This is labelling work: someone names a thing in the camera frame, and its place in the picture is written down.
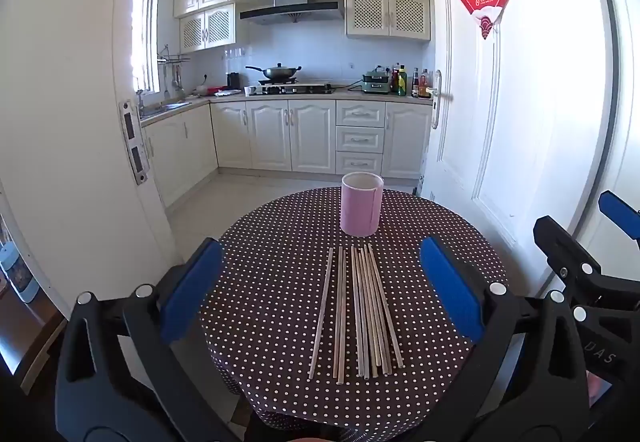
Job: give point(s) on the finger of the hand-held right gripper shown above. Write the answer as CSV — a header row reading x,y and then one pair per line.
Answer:
x,y
575,262
620,214

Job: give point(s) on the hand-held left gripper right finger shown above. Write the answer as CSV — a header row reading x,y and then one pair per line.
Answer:
x,y
450,292

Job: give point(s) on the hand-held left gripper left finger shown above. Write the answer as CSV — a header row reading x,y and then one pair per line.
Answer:
x,y
192,292

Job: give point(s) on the bunch of wooden chopsticks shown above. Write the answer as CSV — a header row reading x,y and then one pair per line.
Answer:
x,y
367,322

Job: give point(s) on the pink cup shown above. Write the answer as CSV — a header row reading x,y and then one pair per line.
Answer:
x,y
360,212

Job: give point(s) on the white panelled door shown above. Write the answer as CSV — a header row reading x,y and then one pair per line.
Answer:
x,y
540,122

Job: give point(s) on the metal door strike plate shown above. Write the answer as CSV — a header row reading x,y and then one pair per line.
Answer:
x,y
134,142

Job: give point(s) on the white base cabinets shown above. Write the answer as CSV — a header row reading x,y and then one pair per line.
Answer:
x,y
270,137

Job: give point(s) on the white three-drawer stack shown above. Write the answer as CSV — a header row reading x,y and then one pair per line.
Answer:
x,y
360,139

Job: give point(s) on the steel kitchen sink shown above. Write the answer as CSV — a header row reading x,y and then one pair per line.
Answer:
x,y
165,108

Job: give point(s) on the chrome faucet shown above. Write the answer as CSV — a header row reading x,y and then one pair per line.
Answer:
x,y
141,102

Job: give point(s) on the red flat dish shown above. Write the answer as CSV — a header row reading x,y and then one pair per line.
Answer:
x,y
216,90

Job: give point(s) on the orange sauce bottle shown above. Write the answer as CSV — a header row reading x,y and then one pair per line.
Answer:
x,y
424,87

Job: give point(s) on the dark sauce bottle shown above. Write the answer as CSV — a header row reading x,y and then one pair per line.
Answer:
x,y
415,84

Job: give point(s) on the green bottle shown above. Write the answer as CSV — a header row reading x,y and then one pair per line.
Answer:
x,y
402,84

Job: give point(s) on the black kettle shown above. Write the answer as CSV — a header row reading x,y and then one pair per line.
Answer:
x,y
232,81

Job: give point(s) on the green electric cooker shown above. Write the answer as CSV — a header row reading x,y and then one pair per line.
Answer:
x,y
375,82

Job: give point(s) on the black gas stove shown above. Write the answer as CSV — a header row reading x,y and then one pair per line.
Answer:
x,y
295,88

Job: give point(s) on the wok with lid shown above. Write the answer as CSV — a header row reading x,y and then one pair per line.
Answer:
x,y
280,72

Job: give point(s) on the kitchen window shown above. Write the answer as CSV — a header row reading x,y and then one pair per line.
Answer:
x,y
145,37

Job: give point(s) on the white lattice-door cabinet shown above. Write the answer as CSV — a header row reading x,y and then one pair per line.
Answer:
x,y
387,14
207,29

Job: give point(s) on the range hood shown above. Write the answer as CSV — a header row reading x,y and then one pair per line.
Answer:
x,y
290,9

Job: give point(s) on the wall utensil rack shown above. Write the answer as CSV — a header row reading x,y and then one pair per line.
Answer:
x,y
172,59

